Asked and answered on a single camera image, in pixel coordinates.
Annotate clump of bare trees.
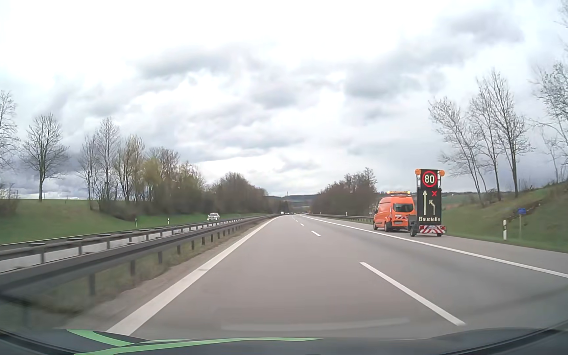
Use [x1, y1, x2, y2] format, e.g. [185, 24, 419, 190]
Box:
[311, 168, 381, 217]

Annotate orange van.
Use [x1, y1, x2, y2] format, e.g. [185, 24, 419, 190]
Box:
[373, 191, 417, 233]

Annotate black warning sign trailer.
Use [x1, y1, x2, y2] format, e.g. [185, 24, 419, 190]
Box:
[409, 168, 447, 238]

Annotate row of bare trees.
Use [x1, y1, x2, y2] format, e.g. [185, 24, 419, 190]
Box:
[428, 0, 568, 205]
[0, 90, 290, 218]

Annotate road markings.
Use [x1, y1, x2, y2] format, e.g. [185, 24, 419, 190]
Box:
[106, 215, 568, 337]

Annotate car's own bonnet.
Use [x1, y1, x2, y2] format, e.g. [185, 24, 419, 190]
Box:
[0, 316, 568, 355]

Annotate grassy median strip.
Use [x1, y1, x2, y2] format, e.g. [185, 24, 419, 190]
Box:
[0, 217, 277, 326]

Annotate grass field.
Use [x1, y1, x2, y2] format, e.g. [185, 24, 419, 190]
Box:
[0, 198, 267, 249]

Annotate grass bank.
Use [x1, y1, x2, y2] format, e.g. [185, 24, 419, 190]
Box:
[439, 181, 568, 258]

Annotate grey metal guard rail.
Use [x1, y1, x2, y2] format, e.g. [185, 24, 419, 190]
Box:
[311, 213, 374, 224]
[0, 215, 270, 277]
[0, 215, 277, 316]

